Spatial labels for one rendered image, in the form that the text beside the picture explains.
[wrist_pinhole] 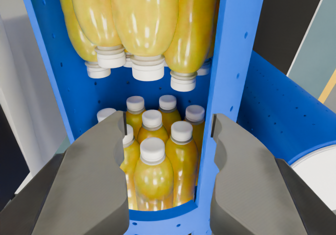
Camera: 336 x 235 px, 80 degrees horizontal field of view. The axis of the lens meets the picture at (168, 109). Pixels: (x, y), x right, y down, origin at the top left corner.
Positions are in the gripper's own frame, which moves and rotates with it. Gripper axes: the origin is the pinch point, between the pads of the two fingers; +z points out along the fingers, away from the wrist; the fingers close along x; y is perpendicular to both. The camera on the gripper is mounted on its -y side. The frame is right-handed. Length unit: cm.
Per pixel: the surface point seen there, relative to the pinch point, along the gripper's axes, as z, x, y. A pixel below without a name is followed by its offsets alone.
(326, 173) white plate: 27, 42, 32
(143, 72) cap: 11.3, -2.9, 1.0
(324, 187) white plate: 28, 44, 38
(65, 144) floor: 135, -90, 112
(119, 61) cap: 16.2, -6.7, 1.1
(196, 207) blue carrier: 8.8, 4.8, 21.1
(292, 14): 114, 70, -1
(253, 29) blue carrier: 11.5, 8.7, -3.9
